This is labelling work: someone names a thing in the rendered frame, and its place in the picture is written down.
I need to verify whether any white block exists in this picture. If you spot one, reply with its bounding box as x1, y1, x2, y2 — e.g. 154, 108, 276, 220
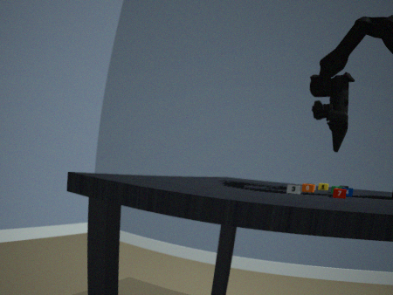
286, 184, 302, 195

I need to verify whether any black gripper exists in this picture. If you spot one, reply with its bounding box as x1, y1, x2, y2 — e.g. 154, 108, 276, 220
326, 94, 348, 152

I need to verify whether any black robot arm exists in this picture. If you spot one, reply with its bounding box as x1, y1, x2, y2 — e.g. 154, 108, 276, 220
310, 15, 393, 120

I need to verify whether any orange digit block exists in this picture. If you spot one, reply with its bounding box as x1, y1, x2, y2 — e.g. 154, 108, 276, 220
302, 183, 315, 193

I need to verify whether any blue block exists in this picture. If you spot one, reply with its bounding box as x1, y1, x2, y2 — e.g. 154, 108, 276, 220
342, 188, 354, 197

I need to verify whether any yellow digit block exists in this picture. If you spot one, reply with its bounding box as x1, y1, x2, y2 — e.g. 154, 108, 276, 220
318, 183, 329, 190

